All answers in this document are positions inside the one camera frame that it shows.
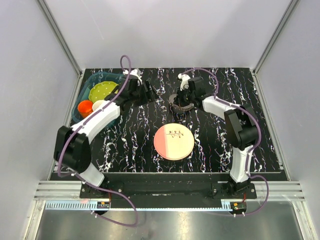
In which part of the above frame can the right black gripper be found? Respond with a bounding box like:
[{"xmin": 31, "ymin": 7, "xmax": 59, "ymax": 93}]
[{"xmin": 173, "ymin": 86, "xmax": 195, "ymax": 108}]

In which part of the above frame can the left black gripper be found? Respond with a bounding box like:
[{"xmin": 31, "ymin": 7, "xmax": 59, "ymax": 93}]
[{"xmin": 129, "ymin": 80, "xmax": 159, "ymax": 108}]

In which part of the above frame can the large metal keyring with keys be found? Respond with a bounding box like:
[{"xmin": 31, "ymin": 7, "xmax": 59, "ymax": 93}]
[{"xmin": 168, "ymin": 94, "xmax": 194, "ymax": 115}]

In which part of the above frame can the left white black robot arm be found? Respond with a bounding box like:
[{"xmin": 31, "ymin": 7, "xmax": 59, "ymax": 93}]
[{"xmin": 53, "ymin": 75, "xmax": 159, "ymax": 198}]

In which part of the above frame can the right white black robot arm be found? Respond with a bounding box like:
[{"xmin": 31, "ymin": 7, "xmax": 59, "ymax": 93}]
[{"xmin": 169, "ymin": 73, "xmax": 262, "ymax": 199}]

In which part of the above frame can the pink and cream round plate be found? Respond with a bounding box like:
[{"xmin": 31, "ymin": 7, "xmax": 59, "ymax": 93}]
[{"xmin": 153, "ymin": 123, "xmax": 195, "ymax": 161}]

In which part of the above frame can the yellow-green dotted plate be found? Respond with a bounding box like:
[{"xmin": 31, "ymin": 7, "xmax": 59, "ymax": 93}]
[{"xmin": 88, "ymin": 81, "xmax": 118, "ymax": 103}]

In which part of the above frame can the cream mug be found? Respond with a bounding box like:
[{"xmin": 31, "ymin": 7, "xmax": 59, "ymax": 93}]
[{"xmin": 92, "ymin": 100, "xmax": 105, "ymax": 112}]

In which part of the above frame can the orange plastic cup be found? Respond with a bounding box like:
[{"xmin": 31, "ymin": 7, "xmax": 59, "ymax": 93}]
[{"xmin": 77, "ymin": 100, "xmax": 93, "ymax": 119}]

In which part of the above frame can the teal plastic bin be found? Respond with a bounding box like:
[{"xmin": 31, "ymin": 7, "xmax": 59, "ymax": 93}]
[{"xmin": 71, "ymin": 71, "xmax": 126, "ymax": 124}]

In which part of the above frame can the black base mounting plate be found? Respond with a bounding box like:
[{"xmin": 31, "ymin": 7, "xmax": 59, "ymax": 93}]
[{"xmin": 79, "ymin": 172, "xmax": 258, "ymax": 201}]

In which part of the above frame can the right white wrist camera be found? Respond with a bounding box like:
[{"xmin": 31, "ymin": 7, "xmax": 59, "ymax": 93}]
[{"xmin": 178, "ymin": 73, "xmax": 191, "ymax": 91}]

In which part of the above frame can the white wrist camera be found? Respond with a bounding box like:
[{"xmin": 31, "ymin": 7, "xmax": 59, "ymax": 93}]
[
  {"xmin": 178, "ymin": 73, "xmax": 191, "ymax": 91},
  {"xmin": 122, "ymin": 68, "xmax": 143, "ymax": 86}
]

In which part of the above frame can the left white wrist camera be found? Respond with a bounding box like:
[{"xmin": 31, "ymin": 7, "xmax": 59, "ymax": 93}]
[{"xmin": 122, "ymin": 68, "xmax": 143, "ymax": 86}]

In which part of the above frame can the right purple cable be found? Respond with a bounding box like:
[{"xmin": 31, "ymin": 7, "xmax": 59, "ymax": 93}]
[{"xmin": 178, "ymin": 67, "xmax": 270, "ymax": 217}]

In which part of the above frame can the aluminium front rail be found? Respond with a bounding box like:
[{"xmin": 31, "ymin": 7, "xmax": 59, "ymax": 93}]
[{"xmin": 34, "ymin": 180, "xmax": 305, "ymax": 202}]

